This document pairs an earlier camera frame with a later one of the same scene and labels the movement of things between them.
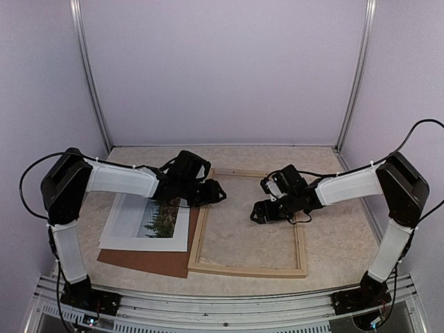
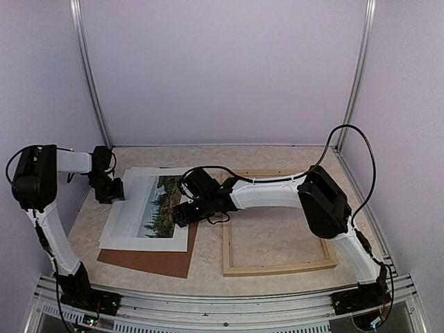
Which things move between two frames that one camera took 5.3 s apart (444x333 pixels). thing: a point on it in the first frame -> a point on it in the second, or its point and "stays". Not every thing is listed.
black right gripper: (270, 216) -> (189, 218)
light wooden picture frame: (194, 265) -> (271, 268)
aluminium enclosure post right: (361, 73) stays
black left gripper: (212, 194) -> (118, 193)
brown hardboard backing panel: (168, 263) stays
